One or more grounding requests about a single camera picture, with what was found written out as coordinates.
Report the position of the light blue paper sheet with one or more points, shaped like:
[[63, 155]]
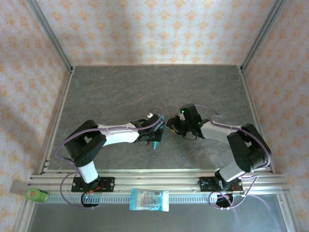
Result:
[[164, 120]]

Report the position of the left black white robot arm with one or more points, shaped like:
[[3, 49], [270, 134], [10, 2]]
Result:
[[82, 145]]

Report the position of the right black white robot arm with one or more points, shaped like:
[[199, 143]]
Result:
[[248, 147]]

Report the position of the grey metal sheet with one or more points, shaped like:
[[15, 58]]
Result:
[[169, 220]]

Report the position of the blue plastic wipes packet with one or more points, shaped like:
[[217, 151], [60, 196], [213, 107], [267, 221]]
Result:
[[149, 199]]

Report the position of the green bottle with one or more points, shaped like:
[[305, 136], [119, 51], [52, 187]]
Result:
[[36, 195]]

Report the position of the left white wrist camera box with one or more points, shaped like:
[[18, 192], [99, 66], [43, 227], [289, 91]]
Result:
[[150, 114]]

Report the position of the wide aluminium mounting rail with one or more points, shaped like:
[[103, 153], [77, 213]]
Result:
[[157, 180]]

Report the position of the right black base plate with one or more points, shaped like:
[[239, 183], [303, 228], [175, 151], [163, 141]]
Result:
[[206, 184]]

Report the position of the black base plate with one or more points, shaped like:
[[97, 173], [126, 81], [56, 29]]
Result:
[[206, 184], [108, 184]]

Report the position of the aluminium table side rail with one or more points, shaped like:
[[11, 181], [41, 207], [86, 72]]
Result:
[[58, 120], [249, 96]]

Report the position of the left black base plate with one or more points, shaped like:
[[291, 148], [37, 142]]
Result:
[[108, 184]]

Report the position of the aluminium frame post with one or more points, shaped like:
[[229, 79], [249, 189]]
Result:
[[262, 36], [51, 36]]

